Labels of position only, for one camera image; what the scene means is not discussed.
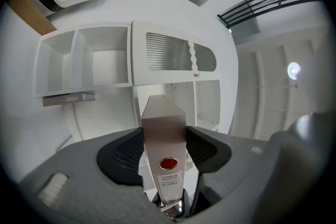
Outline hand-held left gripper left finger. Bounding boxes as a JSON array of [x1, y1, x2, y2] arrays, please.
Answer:
[[96, 127, 145, 187]]

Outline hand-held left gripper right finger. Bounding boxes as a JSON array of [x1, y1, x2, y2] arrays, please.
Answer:
[[185, 125, 232, 216]]

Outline beige object red dot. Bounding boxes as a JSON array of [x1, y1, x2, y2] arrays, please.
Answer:
[[141, 94, 187, 219]]

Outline white shelf unit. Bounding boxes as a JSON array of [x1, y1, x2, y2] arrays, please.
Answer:
[[35, 20, 239, 149]]

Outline grey book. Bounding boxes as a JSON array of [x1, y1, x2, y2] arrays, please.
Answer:
[[42, 92, 97, 108]]

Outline white slatted cabinet door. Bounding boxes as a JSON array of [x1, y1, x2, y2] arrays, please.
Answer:
[[131, 20, 223, 87]]

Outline round ceiling lamp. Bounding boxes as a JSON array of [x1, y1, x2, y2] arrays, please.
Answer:
[[287, 61, 301, 81]]

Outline black metal railing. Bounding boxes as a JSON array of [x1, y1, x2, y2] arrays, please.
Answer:
[[217, 0, 323, 29]]

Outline wooden panel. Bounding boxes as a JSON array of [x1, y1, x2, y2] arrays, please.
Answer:
[[6, 0, 57, 37]]

